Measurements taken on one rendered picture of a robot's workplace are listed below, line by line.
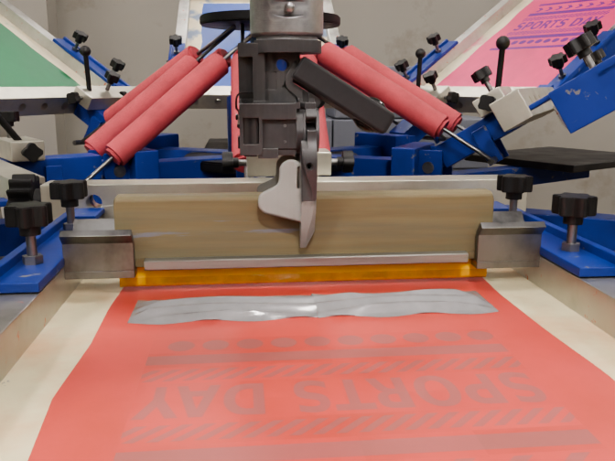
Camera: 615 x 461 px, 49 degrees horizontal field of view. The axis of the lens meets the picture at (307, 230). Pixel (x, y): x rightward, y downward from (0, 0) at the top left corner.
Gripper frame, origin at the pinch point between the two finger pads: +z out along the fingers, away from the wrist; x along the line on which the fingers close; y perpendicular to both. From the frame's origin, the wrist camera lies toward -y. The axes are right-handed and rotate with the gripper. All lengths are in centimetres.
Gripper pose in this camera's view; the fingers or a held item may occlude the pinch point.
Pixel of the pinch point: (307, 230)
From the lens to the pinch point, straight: 74.5
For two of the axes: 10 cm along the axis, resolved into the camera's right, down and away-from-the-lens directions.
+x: 1.0, 2.1, -9.7
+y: -10.0, 0.2, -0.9
